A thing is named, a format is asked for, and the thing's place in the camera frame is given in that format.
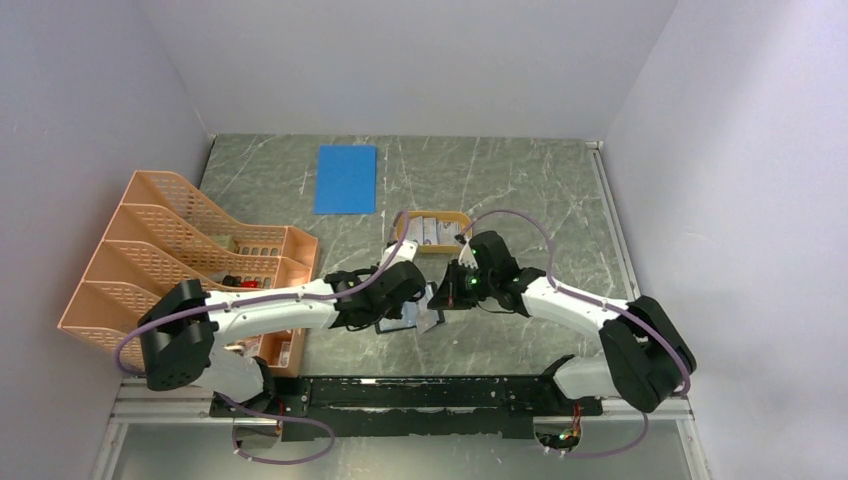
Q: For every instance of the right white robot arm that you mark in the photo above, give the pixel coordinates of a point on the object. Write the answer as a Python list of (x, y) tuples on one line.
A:
[(643, 359)]

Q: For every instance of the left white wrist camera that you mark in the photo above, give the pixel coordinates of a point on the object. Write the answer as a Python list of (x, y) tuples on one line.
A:
[(399, 252)]

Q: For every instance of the orange mesh file rack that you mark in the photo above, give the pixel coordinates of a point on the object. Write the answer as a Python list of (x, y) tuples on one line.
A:
[(164, 231)]

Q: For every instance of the blue flat mat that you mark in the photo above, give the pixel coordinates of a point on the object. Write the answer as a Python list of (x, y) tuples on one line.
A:
[(346, 180)]

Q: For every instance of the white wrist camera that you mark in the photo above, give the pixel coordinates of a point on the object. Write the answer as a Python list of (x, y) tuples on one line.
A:
[(466, 257), (399, 252)]

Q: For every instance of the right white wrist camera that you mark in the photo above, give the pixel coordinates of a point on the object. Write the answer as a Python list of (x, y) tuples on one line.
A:
[(466, 257)]

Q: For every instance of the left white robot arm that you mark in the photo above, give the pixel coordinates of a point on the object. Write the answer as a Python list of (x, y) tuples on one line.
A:
[(184, 335)]

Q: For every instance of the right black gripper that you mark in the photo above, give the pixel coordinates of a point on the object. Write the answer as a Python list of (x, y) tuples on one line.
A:
[(450, 296)]

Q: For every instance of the black card holder wallet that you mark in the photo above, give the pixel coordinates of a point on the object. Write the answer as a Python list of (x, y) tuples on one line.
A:
[(409, 312)]

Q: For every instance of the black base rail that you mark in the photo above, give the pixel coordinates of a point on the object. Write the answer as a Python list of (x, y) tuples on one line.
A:
[(400, 406)]

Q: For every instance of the silver VIP card stack left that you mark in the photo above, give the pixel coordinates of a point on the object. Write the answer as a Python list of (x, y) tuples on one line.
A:
[(423, 230)]

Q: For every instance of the yellow oval tray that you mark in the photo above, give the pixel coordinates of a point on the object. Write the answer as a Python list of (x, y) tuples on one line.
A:
[(402, 220)]

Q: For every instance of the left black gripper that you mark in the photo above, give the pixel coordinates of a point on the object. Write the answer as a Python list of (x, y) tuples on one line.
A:
[(394, 310)]

